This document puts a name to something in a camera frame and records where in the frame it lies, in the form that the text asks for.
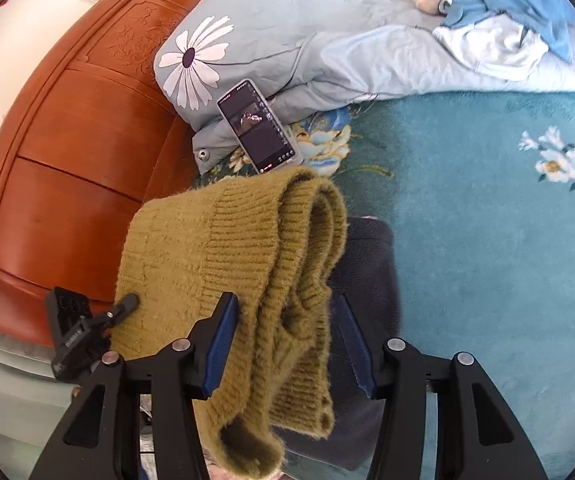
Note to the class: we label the teal floral bed sheet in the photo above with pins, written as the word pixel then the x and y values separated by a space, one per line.
pixel 467 235

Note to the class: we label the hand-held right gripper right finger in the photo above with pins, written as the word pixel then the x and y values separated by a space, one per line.
pixel 355 347

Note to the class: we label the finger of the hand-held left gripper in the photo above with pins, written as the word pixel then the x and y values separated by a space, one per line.
pixel 125 305

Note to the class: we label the smartphone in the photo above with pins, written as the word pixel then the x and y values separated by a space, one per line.
pixel 257 125

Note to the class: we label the dark fleece cloth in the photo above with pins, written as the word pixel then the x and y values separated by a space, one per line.
pixel 367 280

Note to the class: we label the pale blue daisy print duvet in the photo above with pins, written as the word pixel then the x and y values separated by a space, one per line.
pixel 317 45

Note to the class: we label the orange wooden bed frame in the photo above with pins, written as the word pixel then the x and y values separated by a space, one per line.
pixel 67 160

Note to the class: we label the olive green knit sweater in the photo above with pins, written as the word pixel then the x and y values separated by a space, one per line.
pixel 192 250

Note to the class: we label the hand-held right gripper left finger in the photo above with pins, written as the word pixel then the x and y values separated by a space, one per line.
pixel 220 345

